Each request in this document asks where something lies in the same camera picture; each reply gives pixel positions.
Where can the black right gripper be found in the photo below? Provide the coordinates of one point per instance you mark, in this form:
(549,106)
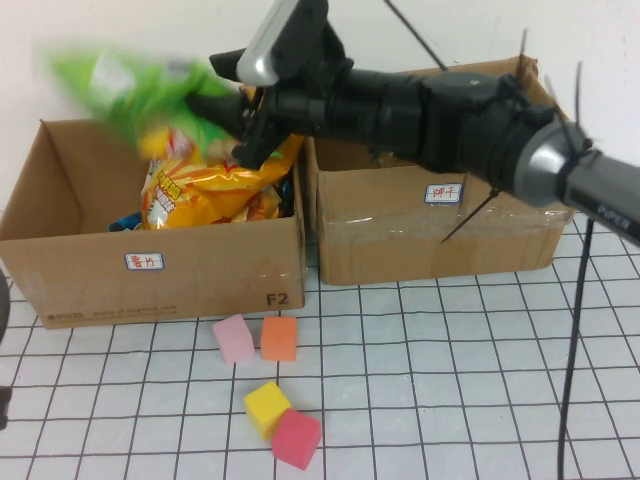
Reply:
(295,112)

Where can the green chip bag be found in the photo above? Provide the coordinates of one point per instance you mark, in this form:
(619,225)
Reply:
(130,95)

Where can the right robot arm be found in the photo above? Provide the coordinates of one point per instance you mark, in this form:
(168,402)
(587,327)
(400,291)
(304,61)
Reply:
(450,120)

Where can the dark snack packet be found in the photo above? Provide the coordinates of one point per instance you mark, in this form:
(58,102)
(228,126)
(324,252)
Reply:
(286,197)

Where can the small orange snack packet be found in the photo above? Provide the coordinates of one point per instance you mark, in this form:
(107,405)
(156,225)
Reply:
(257,210)

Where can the blue snack packet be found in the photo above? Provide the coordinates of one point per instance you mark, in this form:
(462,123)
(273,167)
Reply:
(125,223)

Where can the large yellow chip bag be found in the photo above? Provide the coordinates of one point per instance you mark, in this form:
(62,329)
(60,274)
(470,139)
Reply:
(210,200)

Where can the white label on F2 box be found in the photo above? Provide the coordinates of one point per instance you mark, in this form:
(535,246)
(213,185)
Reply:
(144,261)

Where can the black zip tie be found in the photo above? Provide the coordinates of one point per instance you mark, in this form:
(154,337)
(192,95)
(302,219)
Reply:
(470,215)
(415,33)
(579,95)

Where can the clear tape strip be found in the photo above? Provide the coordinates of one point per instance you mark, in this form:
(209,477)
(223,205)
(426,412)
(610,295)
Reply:
(390,223)

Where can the white label on taped box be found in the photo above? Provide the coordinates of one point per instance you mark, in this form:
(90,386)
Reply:
(443,193)

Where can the cardboard box with clear tape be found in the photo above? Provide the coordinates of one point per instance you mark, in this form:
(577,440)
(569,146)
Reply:
(400,260)

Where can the cardboard box with F2 print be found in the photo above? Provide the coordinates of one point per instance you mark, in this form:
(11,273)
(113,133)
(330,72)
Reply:
(75,285)

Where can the light pink foam cube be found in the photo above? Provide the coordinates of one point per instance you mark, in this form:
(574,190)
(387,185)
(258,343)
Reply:
(234,340)

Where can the orange foam cube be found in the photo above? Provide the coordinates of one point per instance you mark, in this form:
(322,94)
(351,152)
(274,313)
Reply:
(278,340)

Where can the yellow foam cube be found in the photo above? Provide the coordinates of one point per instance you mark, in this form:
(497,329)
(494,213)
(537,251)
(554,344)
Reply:
(265,407)

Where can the red foam cube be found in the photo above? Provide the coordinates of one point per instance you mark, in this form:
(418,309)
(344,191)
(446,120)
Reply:
(295,440)

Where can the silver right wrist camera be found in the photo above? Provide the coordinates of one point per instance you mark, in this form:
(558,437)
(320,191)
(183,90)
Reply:
(270,50)

